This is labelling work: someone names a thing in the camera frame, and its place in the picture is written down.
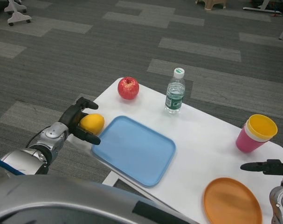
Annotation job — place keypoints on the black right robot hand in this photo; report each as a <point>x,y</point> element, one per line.
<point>264,166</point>

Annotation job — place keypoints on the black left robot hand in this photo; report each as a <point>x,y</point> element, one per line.
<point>71,115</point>

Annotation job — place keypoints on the yellow lemon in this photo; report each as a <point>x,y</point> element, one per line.
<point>93,123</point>

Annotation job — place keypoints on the pink plastic cup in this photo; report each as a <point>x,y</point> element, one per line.
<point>248,143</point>

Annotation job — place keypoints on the white plastic cup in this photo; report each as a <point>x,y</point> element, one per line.
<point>248,132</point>

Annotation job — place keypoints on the yellow plastic cup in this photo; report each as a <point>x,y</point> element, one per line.
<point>262,126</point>

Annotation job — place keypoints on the orange plastic plate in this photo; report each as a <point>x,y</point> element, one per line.
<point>231,203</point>

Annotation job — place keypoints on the red apple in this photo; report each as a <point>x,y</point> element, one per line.
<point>129,88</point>

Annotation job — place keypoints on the blue plastic tray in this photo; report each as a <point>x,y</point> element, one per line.
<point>135,150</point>

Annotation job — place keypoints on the silver robot chest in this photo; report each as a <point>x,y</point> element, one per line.
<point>62,200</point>

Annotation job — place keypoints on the clear plastic water bottle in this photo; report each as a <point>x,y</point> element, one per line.
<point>175,99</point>

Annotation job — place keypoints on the white wheeled stand base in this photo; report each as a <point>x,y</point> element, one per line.
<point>17,16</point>

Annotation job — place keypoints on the white desk foot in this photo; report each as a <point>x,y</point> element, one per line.
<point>260,9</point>

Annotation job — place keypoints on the beige plastic stool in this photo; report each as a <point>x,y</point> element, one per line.
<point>211,4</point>

